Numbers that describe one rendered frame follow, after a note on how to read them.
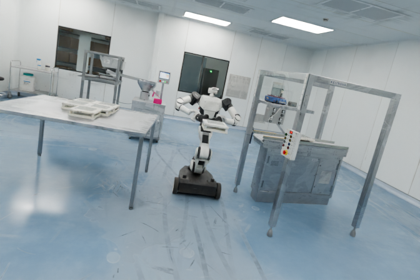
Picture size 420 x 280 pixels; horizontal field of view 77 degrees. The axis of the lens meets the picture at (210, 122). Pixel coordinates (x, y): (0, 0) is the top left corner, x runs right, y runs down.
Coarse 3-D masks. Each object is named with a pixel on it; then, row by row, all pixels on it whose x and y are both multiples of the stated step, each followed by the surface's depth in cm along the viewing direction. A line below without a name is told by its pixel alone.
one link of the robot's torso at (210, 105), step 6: (204, 96) 328; (210, 96) 333; (198, 102) 333; (204, 102) 326; (210, 102) 327; (216, 102) 328; (198, 108) 350; (204, 108) 327; (210, 108) 328; (216, 108) 329; (204, 114) 330; (210, 114) 331; (216, 114) 335
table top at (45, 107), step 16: (32, 96) 321; (48, 96) 340; (16, 112) 242; (32, 112) 249; (48, 112) 260; (64, 112) 273; (128, 112) 337; (144, 112) 359; (96, 128) 250; (112, 128) 252; (128, 128) 261; (144, 128) 274
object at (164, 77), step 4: (160, 72) 532; (164, 72) 533; (168, 72) 535; (160, 76) 533; (164, 76) 535; (168, 76) 536; (160, 80) 533; (164, 80) 537; (168, 80) 538; (160, 96) 546
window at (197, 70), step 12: (192, 60) 778; (204, 60) 784; (216, 60) 791; (192, 72) 785; (204, 72) 792; (216, 72) 798; (180, 84) 786; (192, 84) 793; (204, 84) 799; (216, 84) 806; (216, 96) 814
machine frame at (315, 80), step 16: (320, 80) 247; (336, 80) 252; (304, 96) 246; (384, 96) 272; (400, 96) 278; (304, 112) 250; (320, 128) 377; (384, 128) 285; (384, 144) 287; (240, 160) 356; (288, 160) 257; (240, 176) 359; (288, 176) 261; (368, 176) 295; (368, 192) 296; (272, 208) 270; (272, 224) 269; (352, 224) 306
